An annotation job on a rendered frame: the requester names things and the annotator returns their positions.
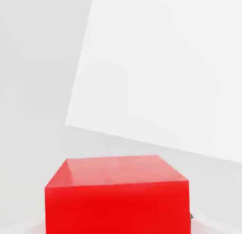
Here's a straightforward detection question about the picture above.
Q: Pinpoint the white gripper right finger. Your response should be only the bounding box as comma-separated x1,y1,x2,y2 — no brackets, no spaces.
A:
189,212,239,234

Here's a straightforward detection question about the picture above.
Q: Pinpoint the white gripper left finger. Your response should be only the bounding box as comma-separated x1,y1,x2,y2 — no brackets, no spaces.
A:
3,218,46,234

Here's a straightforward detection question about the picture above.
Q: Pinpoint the small red cube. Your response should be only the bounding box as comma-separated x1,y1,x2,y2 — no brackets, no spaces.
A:
44,155,190,234

